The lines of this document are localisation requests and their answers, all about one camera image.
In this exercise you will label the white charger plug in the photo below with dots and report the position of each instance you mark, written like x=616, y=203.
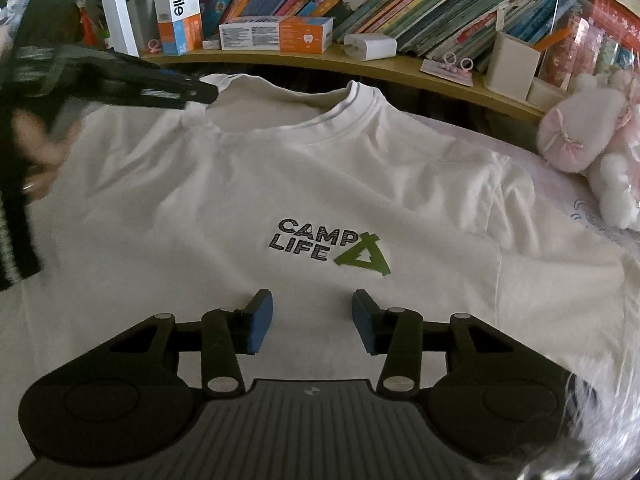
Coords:
x=370, y=46

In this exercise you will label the white printed t-shirt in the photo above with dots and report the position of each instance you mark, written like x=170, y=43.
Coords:
x=210, y=185

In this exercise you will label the clear plastic film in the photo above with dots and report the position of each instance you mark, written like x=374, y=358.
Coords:
x=600, y=420

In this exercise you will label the white square pen holder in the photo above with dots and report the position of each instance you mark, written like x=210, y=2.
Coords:
x=512, y=66

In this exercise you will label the pink hair clip card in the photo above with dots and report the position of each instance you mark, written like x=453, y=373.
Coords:
x=447, y=67

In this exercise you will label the person's left hand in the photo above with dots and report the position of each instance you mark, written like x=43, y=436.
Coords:
x=42, y=147

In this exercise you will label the small white box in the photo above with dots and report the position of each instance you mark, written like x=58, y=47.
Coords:
x=542, y=94

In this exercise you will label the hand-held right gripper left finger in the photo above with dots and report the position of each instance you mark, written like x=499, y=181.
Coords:
x=262, y=321

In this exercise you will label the pink white plush toy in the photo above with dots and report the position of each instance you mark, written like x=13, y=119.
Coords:
x=595, y=135

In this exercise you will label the white metal frame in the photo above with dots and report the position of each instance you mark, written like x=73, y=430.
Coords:
x=122, y=5

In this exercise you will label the red patterned plastic bag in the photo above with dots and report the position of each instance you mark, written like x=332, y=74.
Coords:
x=600, y=40

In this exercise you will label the tall white orange blue box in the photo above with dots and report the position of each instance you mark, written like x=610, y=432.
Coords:
x=177, y=12

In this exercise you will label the wooden shelf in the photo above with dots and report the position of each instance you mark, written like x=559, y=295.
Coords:
x=410, y=67

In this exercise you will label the flat white orange box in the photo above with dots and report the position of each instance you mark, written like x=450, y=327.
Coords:
x=277, y=33

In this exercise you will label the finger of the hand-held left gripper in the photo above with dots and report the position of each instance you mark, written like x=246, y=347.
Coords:
x=165, y=85

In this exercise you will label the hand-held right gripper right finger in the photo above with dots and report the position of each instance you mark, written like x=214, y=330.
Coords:
x=362, y=323

